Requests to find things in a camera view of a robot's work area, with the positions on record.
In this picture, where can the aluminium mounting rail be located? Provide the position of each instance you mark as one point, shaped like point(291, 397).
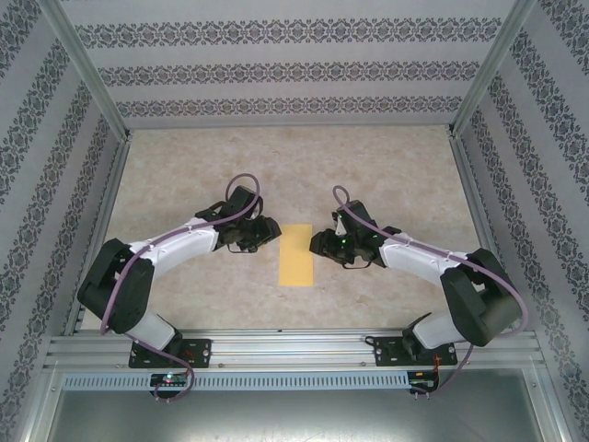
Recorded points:
point(294, 347)

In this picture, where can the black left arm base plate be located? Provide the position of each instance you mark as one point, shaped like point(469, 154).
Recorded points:
point(200, 353)

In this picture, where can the aluminium frame post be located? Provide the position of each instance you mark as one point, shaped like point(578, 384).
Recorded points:
point(494, 60)
point(83, 60)

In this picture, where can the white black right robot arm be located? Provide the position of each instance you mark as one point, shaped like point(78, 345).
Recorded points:
point(414, 262)

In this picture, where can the grey metal sheet panel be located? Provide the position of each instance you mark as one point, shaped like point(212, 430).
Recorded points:
point(294, 414)

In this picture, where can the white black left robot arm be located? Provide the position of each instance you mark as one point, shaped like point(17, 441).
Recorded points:
point(184, 246)

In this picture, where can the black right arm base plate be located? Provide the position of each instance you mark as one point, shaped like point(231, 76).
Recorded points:
point(384, 352)

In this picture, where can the aluminium side rail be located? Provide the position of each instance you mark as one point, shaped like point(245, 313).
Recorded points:
point(476, 202)
point(110, 202)

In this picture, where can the yellow paper sheet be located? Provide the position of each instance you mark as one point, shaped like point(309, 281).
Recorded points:
point(296, 258)

